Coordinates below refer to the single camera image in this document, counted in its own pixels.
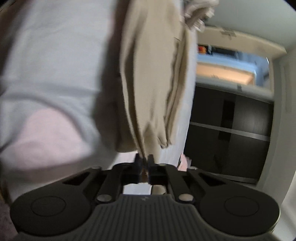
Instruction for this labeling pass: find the beige knit sweater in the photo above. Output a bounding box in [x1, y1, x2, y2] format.
[115, 0, 197, 160]

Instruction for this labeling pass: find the dark wardrobe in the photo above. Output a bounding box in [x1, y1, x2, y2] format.
[184, 85, 274, 184]

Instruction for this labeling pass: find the polka dot bed sheet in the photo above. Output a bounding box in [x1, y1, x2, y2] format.
[0, 0, 197, 200]

